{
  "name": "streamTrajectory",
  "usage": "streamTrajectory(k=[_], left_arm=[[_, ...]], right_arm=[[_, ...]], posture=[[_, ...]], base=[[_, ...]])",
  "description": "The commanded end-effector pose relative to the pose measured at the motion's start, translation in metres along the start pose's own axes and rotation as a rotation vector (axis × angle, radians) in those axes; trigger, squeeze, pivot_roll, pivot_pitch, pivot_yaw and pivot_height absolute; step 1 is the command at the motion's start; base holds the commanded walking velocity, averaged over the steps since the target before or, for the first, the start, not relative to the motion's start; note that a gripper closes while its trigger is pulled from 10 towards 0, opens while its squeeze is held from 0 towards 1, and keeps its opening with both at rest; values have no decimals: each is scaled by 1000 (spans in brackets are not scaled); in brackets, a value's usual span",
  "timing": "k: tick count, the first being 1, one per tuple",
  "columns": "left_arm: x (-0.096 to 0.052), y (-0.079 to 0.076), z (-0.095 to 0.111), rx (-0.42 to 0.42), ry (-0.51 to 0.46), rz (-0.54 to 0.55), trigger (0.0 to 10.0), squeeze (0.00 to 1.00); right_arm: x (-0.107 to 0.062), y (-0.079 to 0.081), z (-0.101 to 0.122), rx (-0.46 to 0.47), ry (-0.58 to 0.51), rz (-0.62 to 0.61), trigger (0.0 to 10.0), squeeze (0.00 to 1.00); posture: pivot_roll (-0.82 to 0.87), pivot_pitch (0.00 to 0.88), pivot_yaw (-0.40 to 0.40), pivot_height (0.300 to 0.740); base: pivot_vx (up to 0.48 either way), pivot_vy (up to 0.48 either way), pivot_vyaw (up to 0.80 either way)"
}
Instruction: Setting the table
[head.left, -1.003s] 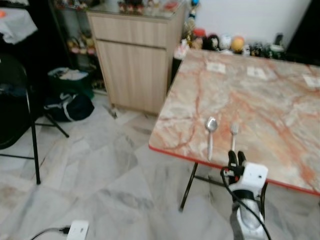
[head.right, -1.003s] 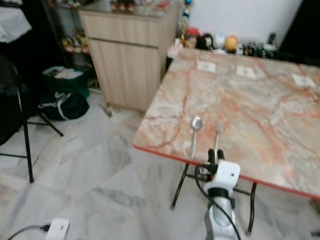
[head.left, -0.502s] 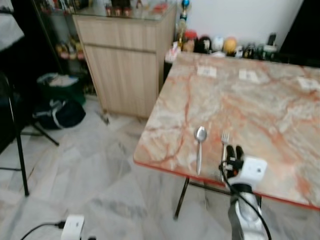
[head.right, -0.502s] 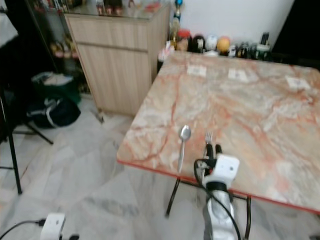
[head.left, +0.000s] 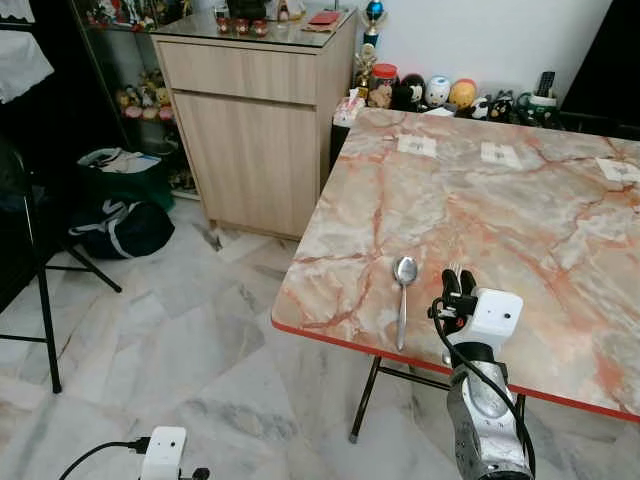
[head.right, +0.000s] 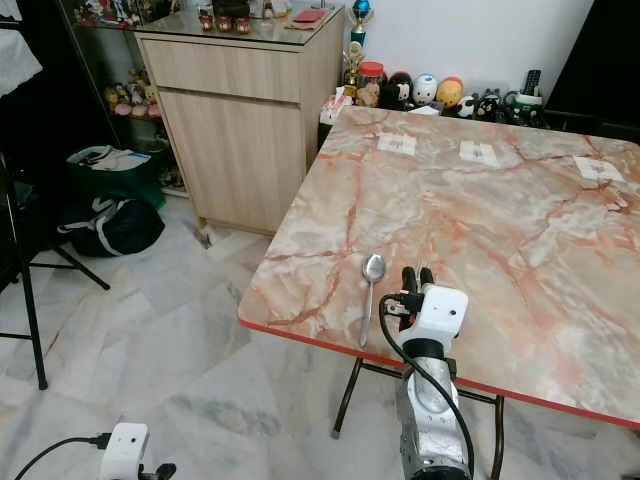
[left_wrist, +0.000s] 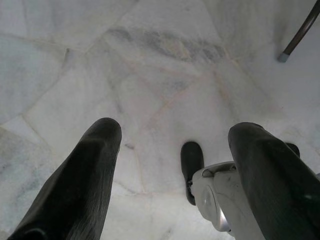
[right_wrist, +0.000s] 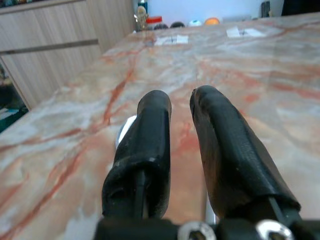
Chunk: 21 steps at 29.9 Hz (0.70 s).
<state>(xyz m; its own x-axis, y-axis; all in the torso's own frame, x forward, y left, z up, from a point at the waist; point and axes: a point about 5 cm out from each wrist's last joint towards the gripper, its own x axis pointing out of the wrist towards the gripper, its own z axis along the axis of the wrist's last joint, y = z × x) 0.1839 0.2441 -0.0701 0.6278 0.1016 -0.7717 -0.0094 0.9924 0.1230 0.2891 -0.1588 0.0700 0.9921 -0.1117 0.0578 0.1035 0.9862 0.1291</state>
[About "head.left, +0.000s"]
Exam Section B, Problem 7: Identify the silver metal spoon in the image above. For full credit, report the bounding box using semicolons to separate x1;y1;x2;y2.
392;256;419;352

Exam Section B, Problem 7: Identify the white paper marker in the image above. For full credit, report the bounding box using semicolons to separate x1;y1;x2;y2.
397;134;439;159
480;142;524;170
596;157;640;185

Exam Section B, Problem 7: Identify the black and white panda figure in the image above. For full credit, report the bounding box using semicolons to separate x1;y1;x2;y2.
470;90;517;123

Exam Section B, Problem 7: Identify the orange round doll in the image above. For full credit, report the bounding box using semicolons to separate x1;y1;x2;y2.
449;78;479;112

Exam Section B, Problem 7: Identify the green mug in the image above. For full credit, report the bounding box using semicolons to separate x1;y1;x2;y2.
516;92;563;128

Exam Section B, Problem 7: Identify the white round doll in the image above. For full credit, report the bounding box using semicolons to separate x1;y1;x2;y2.
425;75;452;110

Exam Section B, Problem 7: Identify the black round doll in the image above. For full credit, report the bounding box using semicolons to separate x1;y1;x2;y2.
397;73;427;112

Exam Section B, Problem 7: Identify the white tissue pack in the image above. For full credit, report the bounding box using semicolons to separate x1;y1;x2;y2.
333;93;367;128

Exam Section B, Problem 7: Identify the red lidded glass jar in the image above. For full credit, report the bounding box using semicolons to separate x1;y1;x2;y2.
368;63;400;110

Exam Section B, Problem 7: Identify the black metal folding chair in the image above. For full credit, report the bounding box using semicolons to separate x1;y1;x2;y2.
0;138;124;395

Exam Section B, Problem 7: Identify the light wooden cabinet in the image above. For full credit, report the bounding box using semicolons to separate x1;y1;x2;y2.
150;8;359;242

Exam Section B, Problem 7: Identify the black duffel bag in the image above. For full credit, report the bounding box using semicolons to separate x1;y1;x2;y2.
68;194;177;262

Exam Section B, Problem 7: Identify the black flat screen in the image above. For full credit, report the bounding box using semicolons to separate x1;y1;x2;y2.
561;0;640;129

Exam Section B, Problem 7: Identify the blue and gold trophy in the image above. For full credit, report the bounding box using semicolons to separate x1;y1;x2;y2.
354;0;388;93

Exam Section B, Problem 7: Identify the green shopping bag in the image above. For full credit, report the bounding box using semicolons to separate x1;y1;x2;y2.
77;147;177;213

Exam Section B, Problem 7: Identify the glass display shelf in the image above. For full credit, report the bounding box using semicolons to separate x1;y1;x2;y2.
72;0;201;193

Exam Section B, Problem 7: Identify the white hanging cloth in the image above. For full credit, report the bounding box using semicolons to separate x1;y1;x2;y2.
0;0;56;106

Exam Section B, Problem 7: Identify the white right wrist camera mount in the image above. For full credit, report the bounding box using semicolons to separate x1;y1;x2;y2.
464;288;524;347

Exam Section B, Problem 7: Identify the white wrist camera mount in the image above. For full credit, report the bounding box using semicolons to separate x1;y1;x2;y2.
139;426;189;480
464;288;524;347

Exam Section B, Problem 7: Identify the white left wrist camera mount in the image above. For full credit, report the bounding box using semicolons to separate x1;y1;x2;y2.
139;426;189;480

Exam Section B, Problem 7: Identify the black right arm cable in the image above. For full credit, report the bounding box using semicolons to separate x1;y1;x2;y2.
430;298;537;477

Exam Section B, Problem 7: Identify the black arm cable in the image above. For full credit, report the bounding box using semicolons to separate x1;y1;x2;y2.
430;298;537;477
58;437;152;480

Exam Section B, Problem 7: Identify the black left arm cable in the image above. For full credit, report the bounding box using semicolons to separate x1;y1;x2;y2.
58;437;152;480

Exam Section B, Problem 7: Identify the black metal table frame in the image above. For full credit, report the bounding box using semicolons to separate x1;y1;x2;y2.
349;354;528;444

